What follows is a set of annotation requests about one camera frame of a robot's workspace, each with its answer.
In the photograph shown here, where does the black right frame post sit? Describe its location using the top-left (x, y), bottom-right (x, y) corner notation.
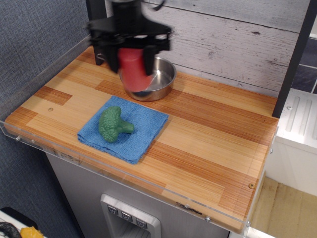
top-left (272, 0), bottom-right (317, 119)

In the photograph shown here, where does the blue folded cloth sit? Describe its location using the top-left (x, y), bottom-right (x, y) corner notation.
top-left (77, 96), bottom-right (168, 164)

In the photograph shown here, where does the white appliance on right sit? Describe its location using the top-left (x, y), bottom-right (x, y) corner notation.
top-left (264, 89), bottom-right (317, 195)

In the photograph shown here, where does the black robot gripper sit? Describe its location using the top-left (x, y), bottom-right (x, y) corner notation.
top-left (87, 0), bottom-right (172, 75)

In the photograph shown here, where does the yellow object bottom left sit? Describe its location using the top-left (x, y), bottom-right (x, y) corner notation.
top-left (20, 227), bottom-right (44, 238)

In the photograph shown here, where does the stainless steel pot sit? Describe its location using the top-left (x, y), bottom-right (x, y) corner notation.
top-left (119, 56), bottom-right (177, 102)

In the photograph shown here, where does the grey cabinet with dispenser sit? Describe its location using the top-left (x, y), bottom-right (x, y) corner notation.
top-left (47, 154), bottom-right (229, 238)

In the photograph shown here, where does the black braided cable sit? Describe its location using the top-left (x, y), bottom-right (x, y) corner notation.
top-left (0, 222), bottom-right (21, 238)

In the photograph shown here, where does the green toy broccoli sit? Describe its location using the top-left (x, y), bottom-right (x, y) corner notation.
top-left (99, 106), bottom-right (134, 143)

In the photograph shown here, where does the black left frame post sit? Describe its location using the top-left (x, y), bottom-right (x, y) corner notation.
top-left (86, 0), bottom-right (107, 65)

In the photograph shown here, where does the red plastic cup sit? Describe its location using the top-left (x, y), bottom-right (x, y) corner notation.
top-left (118, 48), bottom-right (152, 92)

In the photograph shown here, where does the black frame post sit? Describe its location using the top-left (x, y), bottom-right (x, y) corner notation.
top-left (272, 0), bottom-right (317, 119)
top-left (86, 0), bottom-right (107, 65)

